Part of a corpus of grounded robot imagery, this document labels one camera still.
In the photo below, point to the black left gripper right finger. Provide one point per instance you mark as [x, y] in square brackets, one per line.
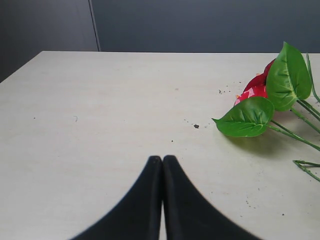
[188, 215]

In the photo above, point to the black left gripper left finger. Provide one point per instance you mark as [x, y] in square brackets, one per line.
[137, 216]

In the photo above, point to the red artificial anthurium flower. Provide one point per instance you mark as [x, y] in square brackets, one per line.
[286, 80]

